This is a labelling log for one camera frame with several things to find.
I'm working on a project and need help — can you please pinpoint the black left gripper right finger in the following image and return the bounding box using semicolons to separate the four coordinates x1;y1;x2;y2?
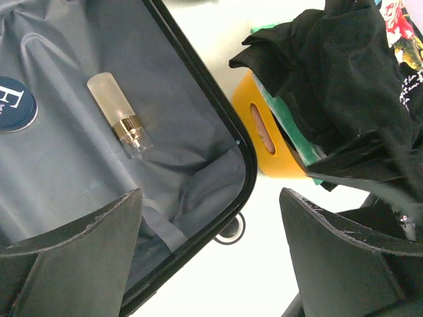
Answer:
280;188;422;316

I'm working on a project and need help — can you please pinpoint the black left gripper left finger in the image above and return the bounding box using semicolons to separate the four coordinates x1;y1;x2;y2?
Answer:
1;190;143;316

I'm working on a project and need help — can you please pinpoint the yellow plastic basket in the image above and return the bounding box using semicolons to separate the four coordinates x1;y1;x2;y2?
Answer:
231;71;307;180

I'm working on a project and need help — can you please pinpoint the yellow Pikachu suitcase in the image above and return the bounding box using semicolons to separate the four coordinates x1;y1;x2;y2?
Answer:
1;1;257;316

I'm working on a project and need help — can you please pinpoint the dark blue round tin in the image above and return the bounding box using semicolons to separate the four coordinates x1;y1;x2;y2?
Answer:
1;76;39;133

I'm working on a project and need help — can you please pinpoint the frosted gold spray bottle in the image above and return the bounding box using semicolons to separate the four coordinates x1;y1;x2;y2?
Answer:
87;72;153;159

